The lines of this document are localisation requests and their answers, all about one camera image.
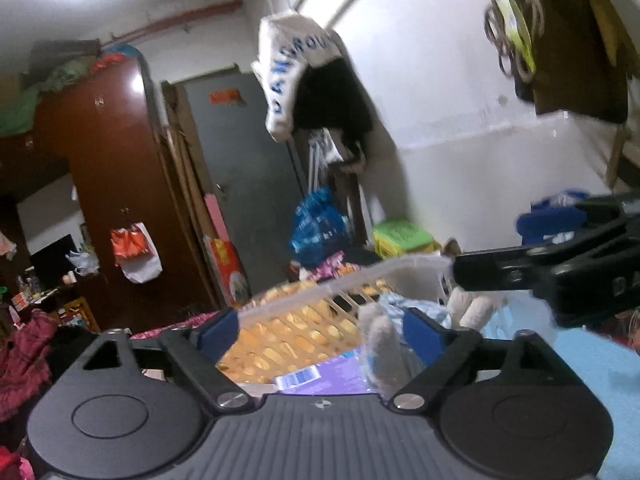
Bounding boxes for pile of dark clothes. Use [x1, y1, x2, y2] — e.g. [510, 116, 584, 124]
[0, 306, 63, 423]

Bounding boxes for black hanging garment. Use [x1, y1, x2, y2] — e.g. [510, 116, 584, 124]
[292, 57, 377, 134]

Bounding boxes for grey door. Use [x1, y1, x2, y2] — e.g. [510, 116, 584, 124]
[181, 72, 312, 302]

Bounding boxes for metal crutches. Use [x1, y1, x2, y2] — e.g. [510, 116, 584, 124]
[304, 129, 347, 197]

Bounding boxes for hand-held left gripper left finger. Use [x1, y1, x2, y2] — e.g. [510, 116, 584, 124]
[82, 307, 254, 412]

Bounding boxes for wooden boards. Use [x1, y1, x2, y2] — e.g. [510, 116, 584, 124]
[161, 79, 242, 307]

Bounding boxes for purple tissue pack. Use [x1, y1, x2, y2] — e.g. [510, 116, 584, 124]
[276, 351, 382, 397]

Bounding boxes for blue plastic bag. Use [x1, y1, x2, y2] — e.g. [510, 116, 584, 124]
[288, 187, 352, 267]

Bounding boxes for red printed box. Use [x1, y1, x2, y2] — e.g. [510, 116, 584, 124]
[209, 239, 252, 304]

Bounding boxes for white printed hoodie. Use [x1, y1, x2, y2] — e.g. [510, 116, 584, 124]
[251, 12, 347, 142]

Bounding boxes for brown wooden wardrobe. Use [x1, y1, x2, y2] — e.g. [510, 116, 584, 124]
[0, 55, 222, 333]

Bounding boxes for olive hanging bag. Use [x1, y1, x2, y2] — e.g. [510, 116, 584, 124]
[487, 0, 632, 124]

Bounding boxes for red ceiling pipe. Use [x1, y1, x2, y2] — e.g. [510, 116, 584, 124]
[106, 0, 247, 44]

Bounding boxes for green cloth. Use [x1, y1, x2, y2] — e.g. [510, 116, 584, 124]
[0, 55, 97, 137]

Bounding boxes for clear plastic bag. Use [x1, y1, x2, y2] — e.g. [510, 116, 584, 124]
[379, 291, 452, 330]

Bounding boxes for green plastic stool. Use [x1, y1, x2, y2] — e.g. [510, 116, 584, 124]
[373, 217, 437, 262]

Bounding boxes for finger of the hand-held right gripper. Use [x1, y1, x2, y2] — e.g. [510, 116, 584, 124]
[451, 239, 592, 293]
[516, 191, 640, 247]

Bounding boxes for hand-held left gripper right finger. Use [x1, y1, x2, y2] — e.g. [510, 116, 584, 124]
[392, 308, 567, 412]

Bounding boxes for orange and white plastic bag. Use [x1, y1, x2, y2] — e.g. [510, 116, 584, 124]
[110, 222, 164, 284]

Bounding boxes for white plastic basket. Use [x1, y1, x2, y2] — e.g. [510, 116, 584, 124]
[215, 254, 453, 387]

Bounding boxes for black television screen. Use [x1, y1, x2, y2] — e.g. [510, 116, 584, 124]
[29, 233, 77, 289]

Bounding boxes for beige plush toy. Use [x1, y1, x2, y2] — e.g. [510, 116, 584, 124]
[357, 287, 508, 402]

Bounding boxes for yellow green hanging bag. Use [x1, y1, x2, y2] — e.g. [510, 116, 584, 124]
[476, 0, 539, 77]

